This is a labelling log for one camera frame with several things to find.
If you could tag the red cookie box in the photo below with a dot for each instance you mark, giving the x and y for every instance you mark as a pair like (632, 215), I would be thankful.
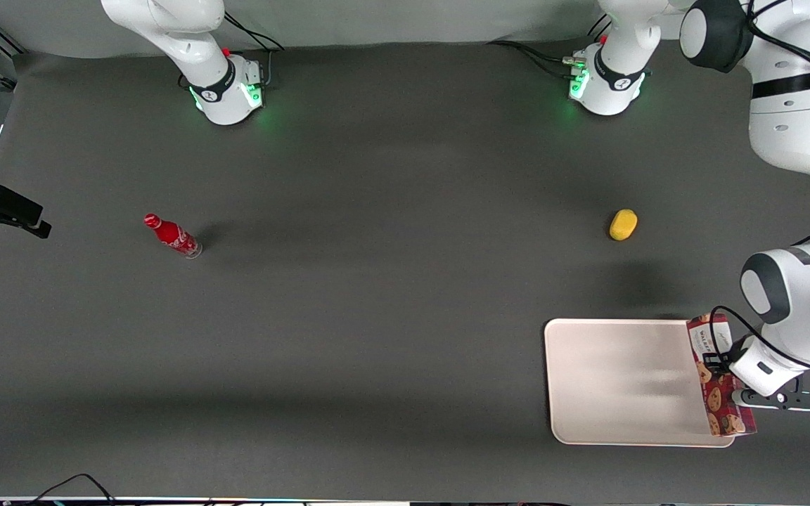
(725, 411)

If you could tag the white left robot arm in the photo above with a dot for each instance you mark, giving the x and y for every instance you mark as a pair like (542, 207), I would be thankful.
(799, 119)

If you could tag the beige rectangular tray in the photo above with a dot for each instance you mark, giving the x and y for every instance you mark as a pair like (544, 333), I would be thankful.
(616, 379)

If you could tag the red cola bottle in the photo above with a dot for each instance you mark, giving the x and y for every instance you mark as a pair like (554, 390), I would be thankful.
(174, 237)

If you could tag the yellow lemon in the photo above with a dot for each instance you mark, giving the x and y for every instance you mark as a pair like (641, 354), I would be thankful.
(623, 225)

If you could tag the dark grey table mat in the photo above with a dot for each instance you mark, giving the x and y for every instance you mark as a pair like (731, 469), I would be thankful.
(306, 386)

